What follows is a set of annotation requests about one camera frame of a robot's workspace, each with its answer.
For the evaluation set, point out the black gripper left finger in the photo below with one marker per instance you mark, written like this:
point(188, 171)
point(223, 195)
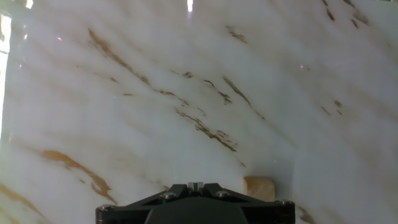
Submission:
point(124, 214)

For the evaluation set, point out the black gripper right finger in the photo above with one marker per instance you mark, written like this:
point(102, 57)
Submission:
point(267, 214)

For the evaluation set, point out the small wooden block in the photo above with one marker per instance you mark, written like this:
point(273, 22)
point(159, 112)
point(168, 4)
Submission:
point(259, 188)

